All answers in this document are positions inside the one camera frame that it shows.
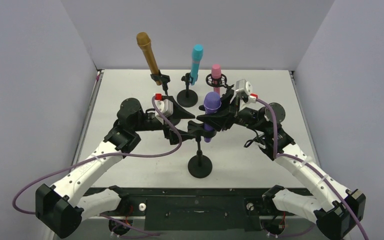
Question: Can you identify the black tripod shock mount stand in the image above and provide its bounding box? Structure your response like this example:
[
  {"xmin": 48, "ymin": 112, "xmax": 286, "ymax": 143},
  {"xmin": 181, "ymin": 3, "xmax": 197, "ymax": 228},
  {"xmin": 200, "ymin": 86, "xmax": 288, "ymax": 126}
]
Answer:
[{"xmin": 205, "ymin": 74, "xmax": 234, "ymax": 96}]

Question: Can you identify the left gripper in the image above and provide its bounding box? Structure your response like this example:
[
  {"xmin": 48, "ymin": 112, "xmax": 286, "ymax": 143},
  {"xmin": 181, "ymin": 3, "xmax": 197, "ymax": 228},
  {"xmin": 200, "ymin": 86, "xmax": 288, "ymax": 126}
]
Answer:
[{"xmin": 133, "ymin": 98, "xmax": 197, "ymax": 143}]

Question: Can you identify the gold microphone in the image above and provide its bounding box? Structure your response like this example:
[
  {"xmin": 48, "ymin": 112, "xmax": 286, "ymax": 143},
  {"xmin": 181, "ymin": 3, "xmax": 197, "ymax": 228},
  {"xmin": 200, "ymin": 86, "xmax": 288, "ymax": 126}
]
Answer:
[{"xmin": 136, "ymin": 32, "xmax": 160, "ymax": 76}]

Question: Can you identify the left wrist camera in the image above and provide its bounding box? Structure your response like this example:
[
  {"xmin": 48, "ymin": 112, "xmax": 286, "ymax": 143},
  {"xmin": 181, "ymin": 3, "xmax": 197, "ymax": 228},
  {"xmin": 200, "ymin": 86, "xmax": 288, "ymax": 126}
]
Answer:
[{"xmin": 154, "ymin": 93, "xmax": 174, "ymax": 125}]

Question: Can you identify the gold mic black stand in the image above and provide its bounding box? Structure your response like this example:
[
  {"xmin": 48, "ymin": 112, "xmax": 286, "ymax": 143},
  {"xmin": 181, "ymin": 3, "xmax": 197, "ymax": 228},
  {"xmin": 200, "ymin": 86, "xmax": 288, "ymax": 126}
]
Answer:
[{"xmin": 150, "ymin": 71, "xmax": 171, "ymax": 96}]

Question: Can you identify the purple mic black stand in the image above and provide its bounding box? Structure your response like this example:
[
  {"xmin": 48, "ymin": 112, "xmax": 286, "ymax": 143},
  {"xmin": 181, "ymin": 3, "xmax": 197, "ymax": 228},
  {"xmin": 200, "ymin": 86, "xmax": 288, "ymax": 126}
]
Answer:
[{"xmin": 187, "ymin": 121, "xmax": 217, "ymax": 179}]

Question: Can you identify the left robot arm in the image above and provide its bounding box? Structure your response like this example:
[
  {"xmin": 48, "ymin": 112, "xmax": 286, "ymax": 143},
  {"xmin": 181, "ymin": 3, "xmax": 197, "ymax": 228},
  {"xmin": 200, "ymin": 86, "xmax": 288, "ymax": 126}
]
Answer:
[{"xmin": 35, "ymin": 94, "xmax": 195, "ymax": 239}]

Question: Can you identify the purple microphone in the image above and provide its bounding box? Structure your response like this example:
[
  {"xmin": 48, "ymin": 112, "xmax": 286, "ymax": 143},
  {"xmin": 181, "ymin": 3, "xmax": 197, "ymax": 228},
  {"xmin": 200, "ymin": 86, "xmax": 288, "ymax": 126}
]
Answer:
[{"xmin": 203, "ymin": 91, "xmax": 222, "ymax": 143}]

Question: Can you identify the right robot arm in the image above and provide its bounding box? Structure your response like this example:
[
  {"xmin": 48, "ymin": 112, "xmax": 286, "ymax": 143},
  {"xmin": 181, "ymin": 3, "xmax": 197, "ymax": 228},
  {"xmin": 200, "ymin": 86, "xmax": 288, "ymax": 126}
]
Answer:
[{"xmin": 198, "ymin": 92, "xmax": 369, "ymax": 240}]

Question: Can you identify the cyan microphone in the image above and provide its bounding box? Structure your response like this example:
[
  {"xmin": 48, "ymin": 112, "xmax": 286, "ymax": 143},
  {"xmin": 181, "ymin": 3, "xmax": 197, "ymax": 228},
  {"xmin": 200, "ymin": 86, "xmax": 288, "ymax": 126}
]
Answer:
[{"xmin": 189, "ymin": 44, "xmax": 204, "ymax": 85}]

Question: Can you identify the cyan mic black stand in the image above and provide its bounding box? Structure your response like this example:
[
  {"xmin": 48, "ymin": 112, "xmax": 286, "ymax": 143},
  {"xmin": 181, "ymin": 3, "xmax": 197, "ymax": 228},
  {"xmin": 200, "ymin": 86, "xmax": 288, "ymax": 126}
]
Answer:
[{"xmin": 176, "ymin": 73, "xmax": 198, "ymax": 108}]

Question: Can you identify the pink microphone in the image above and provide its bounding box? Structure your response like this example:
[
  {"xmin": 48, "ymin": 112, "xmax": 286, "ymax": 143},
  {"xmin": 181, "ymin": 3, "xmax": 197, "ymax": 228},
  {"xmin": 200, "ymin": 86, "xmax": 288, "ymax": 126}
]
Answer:
[{"xmin": 211, "ymin": 64, "xmax": 222, "ymax": 95}]

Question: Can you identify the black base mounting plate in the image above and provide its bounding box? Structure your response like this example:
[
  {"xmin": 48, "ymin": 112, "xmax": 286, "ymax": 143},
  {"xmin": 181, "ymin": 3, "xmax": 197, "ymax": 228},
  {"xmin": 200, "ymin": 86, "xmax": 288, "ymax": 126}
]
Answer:
[{"xmin": 62, "ymin": 186, "xmax": 330, "ymax": 233}]

